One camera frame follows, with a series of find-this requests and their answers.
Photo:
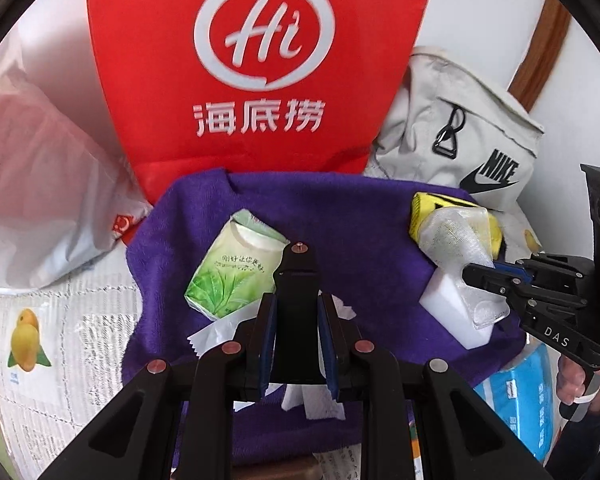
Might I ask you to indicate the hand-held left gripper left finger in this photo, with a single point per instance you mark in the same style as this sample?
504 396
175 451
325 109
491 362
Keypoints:
267 340

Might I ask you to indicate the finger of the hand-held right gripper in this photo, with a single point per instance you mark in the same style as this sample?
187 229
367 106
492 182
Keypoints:
485 277
515 268

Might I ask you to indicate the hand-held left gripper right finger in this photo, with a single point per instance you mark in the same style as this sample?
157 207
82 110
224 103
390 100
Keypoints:
328 345

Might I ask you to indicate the clear plastic pouch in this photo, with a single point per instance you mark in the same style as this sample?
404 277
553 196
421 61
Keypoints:
455 240

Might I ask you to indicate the white fruit print snack packet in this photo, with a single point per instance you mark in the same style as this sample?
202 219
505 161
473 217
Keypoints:
215 335

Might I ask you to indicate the person's right forearm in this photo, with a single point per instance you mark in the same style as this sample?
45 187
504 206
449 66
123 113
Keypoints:
590 445

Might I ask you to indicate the person's right hand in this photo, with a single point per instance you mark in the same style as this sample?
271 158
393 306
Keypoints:
572 380

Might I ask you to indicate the crumpled white tissue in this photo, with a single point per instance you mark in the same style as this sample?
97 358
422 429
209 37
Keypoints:
315 402

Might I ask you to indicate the green tissue pack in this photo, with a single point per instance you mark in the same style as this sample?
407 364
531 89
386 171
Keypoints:
230 270

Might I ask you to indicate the yellow and black pouch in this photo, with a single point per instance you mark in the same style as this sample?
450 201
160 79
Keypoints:
425 205

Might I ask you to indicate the purple towel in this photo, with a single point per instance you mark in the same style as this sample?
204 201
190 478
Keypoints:
370 240

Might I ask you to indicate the blue tissue pack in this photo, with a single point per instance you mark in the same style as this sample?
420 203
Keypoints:
520 400

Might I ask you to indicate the grey backpack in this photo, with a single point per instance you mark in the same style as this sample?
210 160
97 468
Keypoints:
450 105

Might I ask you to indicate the white plastic shopping bag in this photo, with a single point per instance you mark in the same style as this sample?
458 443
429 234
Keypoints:
45 185

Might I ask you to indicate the red paper bag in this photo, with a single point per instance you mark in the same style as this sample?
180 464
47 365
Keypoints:
265 60

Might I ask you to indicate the brown wooden door frame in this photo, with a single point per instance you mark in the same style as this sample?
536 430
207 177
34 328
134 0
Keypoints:
540 50

